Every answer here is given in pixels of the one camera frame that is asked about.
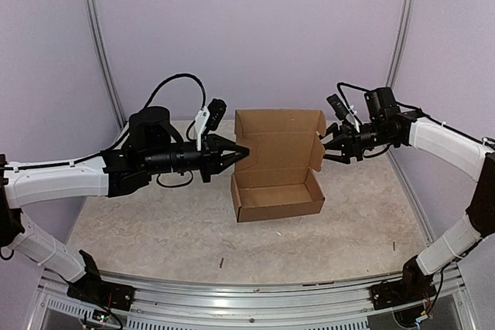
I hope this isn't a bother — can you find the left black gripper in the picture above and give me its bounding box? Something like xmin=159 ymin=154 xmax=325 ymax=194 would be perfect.
xmin=143 ymin=134 xmax=249 ymax=182

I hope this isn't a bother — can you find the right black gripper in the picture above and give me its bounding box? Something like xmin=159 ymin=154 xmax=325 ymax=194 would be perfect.
xmin=311 ymin=119 xmax=394 ymax=164

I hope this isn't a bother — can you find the brown cardboard box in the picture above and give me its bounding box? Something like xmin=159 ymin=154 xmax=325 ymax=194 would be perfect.
xmin=230 ymin=109 xmax=326 ymax=223

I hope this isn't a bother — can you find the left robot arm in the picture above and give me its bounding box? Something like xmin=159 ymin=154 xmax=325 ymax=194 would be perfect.
xmin=1 ymin=106 xmax=250 ymax=303

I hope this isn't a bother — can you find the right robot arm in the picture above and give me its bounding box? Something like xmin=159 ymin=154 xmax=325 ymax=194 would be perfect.
xmin=324 ymin=87 xmax=494 ymax=302

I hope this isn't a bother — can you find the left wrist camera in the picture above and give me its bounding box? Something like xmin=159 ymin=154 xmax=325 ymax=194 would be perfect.
xmin=186 ymin=98 xmax=227 ymax=151

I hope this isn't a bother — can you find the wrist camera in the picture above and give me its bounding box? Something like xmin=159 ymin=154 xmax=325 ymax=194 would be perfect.
xmin=186 ymin=98 xmax=227 ymax=151
xmin=326 ymin=94 xmax=360 ymax=131

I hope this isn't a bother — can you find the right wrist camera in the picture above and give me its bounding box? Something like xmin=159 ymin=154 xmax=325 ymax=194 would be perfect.
xmin=326 ymin=94 xmax=360 ymax=131

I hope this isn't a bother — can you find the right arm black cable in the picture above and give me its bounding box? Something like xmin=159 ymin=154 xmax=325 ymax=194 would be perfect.
xmin=336 ymin=81 xmax=495 ymax=149

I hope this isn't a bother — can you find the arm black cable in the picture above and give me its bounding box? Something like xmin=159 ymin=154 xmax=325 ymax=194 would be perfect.
xmin=336 ymin=81 xmax=495 ymax=149
xmin=0 ymin=73 xmax=208 ymax=188

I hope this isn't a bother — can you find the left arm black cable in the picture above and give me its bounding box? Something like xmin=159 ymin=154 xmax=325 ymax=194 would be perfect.
xmin=0 ymin=73 xmax=208 ymax=188

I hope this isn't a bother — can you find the front aluminium rail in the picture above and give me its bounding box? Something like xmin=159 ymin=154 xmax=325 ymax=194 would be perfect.
xmin=21 ymin=265 xmax=480 ymax=329

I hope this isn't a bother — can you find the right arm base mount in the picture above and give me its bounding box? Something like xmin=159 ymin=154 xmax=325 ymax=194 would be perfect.
xmin=369 ymin=279 xmax=437 ymax=311

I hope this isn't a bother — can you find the right aluminium frame post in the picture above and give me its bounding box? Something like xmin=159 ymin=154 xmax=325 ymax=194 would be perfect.
xmin=386 ymin=0 xmax=415 ymax=89

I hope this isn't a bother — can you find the aluminium frame post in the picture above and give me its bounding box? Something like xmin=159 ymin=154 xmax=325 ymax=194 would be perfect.
xmin=386 ymin=0 xmax=415 ymax=89
xmin=84 ymin=0 xmax=126 ymax=129

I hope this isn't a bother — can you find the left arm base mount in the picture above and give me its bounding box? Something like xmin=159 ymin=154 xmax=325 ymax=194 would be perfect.
xmin=67 ymin=281 xmax=135 ymax=311

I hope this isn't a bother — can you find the left aluminium frame post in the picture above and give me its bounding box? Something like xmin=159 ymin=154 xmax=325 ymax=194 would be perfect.
xmin=84 ymin=0 xmax=126 ymax=129

